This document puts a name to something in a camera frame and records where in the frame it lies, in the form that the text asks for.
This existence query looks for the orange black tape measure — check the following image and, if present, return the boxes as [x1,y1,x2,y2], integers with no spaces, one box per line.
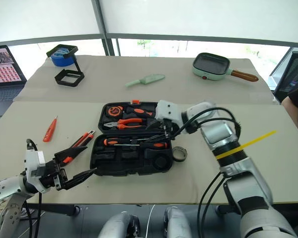
[106,105,125,118]

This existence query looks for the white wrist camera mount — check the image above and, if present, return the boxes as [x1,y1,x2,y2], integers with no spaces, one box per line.
[23,148,47,194]
[154,100,184,125]

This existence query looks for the open laptop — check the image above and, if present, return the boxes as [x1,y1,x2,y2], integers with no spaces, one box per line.
[0,45,28,118]

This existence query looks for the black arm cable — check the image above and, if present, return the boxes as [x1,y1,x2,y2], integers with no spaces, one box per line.
[25,138,43,238]
[171,107,242,238]

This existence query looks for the orange voltage tester pen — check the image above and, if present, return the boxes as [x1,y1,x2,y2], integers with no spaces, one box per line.
[42,115,59,143]

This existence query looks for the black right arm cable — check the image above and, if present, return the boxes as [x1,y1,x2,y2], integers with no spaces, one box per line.
[171,107,242,238]

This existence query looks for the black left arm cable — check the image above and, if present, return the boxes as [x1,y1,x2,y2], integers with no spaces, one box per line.
[25,138,43,238]

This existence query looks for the grey rounded shape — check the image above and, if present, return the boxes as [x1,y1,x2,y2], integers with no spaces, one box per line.
[97,212,141,238]
[163,206,193,238]

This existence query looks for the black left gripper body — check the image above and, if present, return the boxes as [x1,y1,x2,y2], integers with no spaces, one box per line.
[31,158,68,193]

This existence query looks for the black square frame stand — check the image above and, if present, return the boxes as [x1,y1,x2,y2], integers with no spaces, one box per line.
[46,44,86,88]

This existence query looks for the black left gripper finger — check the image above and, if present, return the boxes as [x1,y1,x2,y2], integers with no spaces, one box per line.
[54,145,88,166]
[63,167,98,191]

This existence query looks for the thin white cable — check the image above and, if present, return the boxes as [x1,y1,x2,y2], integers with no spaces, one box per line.
[147,204,156,238]

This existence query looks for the orange black utility knife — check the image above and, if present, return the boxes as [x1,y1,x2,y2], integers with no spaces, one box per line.
[63,130,96,164]

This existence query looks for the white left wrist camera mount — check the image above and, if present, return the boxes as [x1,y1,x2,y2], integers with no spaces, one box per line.
[23,148,47,194]

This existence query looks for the long orange black screwdriver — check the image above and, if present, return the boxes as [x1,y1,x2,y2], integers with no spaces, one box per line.
[113,141,169,150]

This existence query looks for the orange handled pliers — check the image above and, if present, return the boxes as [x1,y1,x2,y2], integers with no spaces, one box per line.
[103,118,148,130]

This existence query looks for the light green sheathed knife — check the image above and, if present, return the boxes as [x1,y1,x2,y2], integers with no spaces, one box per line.
[125,73,166,88]

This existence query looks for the black electrical tape roll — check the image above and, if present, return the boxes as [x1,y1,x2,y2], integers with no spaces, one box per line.
[171,146,188,162]

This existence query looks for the black plastic tool case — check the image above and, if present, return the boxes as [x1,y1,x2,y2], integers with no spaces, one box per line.
[89,100,175,178]

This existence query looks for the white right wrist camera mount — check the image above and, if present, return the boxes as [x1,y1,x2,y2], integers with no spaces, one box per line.
[154,100,184,125]

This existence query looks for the black table frame bar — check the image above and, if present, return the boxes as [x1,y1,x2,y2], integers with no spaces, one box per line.
[26,204,80,217]

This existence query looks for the orange black handled tool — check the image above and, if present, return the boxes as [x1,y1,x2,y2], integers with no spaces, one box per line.
[125,107,156,119]

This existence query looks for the blue tape roll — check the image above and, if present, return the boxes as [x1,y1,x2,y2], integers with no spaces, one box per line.
[50,48,75,67]

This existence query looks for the yellow zip tie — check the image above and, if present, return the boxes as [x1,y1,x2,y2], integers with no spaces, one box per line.
[215,130,278,160]

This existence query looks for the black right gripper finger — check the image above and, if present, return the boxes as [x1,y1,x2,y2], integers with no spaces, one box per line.
[138,130,170,141]
[138,135,174,145]

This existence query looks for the grey window frame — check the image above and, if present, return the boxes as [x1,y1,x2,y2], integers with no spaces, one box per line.
[0,0,298,57]

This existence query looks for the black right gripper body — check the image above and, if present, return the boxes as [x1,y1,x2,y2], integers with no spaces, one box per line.
[160,119,180,137]

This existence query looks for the black mesh office chair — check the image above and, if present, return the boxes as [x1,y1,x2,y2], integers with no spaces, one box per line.
[267,51,298,103]

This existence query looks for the short orange black screwdriver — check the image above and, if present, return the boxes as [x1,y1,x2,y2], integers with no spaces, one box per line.
[103,137,140,147]

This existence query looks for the green electric frying pan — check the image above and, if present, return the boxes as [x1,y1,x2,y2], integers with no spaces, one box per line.
[191,52,260,83]

